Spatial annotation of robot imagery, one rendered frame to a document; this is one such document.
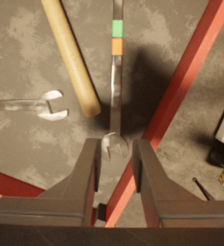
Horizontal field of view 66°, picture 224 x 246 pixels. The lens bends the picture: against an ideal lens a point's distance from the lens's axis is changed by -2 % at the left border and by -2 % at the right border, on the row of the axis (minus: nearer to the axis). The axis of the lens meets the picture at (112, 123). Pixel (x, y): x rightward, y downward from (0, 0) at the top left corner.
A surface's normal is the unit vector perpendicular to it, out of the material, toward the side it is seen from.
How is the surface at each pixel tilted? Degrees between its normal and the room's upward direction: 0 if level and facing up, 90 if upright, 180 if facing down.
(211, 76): 0
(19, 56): 0
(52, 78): 0
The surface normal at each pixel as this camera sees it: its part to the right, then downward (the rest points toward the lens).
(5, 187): 0.40, -0.88
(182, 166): -0.01, 0.27
